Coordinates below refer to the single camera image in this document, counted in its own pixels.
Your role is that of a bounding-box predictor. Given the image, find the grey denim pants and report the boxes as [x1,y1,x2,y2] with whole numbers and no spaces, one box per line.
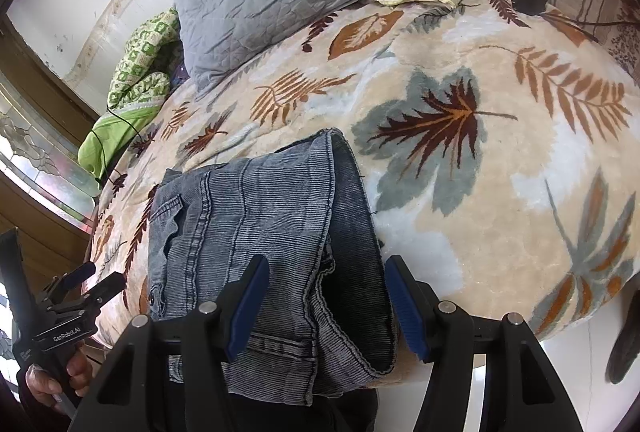
[148,129,397,406]

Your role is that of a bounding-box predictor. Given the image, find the person left hand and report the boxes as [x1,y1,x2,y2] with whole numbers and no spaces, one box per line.
[24,344,94,408]

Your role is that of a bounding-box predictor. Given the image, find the wooden door with glass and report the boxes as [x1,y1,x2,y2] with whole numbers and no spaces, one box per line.
[0,11,109,413]

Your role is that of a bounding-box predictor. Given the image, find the green patterned quilt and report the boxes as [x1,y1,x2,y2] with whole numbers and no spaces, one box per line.
[77,7,183,180]

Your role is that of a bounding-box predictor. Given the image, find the leaf pattern bed blanket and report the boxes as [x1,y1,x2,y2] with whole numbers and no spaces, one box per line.
[90,0,639,347]

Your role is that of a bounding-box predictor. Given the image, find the black power adapter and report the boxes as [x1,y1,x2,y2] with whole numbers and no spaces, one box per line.
[511,0,547,15]

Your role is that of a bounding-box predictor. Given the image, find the black cable on quilt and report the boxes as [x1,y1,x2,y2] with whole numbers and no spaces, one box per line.
[92,106,147,185]

